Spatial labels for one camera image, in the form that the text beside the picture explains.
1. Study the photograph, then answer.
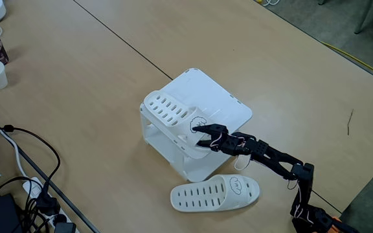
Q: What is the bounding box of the white power cable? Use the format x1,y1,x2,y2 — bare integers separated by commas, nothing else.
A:
0,105,28,182

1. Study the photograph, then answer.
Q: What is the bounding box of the grey chair leg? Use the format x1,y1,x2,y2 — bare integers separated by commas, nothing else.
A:
354,0,373,35

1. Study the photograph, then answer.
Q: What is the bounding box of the black power plug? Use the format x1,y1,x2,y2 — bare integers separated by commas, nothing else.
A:
36,190,62,216

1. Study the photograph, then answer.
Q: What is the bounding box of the white plastic shoe rack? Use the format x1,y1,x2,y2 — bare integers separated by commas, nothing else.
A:
139,67,253,183

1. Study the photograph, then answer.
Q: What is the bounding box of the black plug adapter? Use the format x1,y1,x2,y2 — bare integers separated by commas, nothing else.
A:
53,221,77,233

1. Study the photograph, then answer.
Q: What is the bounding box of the flat black power brick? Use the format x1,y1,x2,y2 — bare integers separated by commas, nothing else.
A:
0,193,23,233

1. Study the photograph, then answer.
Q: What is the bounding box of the orange and black table clamp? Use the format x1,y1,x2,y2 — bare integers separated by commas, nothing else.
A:
330,216,345,233

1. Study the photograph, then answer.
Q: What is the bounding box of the white slipper with dog print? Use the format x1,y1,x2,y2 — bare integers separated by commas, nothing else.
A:
143,90,220,153
170,173,261,213

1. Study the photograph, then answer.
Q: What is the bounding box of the yellow cable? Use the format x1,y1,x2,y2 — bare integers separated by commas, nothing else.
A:
321,41,373,85

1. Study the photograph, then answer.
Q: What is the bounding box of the white power strip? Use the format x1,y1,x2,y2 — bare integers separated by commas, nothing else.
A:
22,177,80,233

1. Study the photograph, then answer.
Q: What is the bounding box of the black power cable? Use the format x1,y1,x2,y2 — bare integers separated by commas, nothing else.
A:
0,124,62,195

